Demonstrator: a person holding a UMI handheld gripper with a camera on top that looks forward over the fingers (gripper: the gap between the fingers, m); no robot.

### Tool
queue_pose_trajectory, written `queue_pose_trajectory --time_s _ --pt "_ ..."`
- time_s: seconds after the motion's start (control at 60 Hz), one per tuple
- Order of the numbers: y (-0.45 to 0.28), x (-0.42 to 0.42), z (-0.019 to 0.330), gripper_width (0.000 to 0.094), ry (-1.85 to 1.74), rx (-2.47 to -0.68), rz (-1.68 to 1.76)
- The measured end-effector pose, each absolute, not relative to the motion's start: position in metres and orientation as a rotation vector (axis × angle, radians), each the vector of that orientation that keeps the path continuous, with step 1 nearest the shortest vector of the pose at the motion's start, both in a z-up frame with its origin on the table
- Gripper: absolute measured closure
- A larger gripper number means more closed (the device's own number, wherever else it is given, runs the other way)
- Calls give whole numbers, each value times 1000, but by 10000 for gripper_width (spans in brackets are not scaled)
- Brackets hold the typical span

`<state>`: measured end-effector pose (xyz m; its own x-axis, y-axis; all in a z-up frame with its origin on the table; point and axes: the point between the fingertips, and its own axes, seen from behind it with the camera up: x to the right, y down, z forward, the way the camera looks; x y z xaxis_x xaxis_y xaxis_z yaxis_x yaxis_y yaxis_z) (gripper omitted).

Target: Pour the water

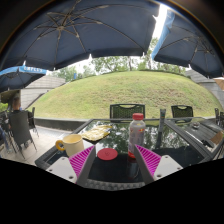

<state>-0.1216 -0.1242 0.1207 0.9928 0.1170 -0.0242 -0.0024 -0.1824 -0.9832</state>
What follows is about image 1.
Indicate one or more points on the yellow crumpled packet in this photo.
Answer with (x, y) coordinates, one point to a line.
(96, 132)

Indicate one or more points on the dark umbrella pole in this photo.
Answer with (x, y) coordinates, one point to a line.
(162, 120)

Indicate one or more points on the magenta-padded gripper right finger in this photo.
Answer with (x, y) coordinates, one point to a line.
(160, 168)

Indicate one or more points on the navy umbrella with pale edge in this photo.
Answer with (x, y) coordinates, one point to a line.
(190, 46)

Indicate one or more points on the large navy patio umbrella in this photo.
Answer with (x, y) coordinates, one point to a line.
(83, 30)

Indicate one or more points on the dark wicker patio chair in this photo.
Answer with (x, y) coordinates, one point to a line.
(32, 121)
(20, 128)

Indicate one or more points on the person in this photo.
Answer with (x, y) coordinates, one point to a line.
(16, 104)

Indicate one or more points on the navy umbrella with blue trim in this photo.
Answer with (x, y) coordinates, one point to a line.
(16, 78)

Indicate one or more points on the flat round red coaster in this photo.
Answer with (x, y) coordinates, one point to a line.
(107, 154)

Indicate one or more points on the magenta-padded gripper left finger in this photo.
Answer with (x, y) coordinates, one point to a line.
(71, 168)

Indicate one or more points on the clear red-capped drink bottle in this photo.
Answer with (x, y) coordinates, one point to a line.
(136, 135)

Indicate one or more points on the dark mesh patio chair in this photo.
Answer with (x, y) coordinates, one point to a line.
(126, 111)
(182, 111)

